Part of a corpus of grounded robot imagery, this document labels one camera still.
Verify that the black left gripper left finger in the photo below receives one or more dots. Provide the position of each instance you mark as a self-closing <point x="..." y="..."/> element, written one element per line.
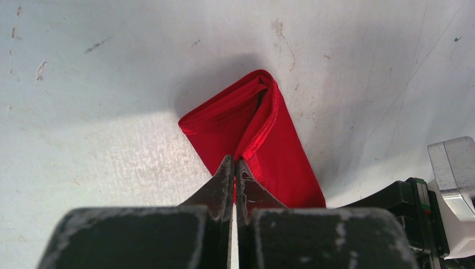
<point x="193" y="234"/>

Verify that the red satin napkin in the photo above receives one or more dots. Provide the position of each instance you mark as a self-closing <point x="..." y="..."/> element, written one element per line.
<point x="249" y="120"/>

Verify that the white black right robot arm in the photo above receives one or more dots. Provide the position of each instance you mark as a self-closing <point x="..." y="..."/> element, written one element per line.
<point x="452" y="164"/>

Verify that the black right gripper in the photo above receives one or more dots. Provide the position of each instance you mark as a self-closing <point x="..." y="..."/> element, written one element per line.
<point x="411" y="236"/>

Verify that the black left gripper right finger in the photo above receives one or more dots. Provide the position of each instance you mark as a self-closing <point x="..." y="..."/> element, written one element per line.
<point x="271" y="235"/>

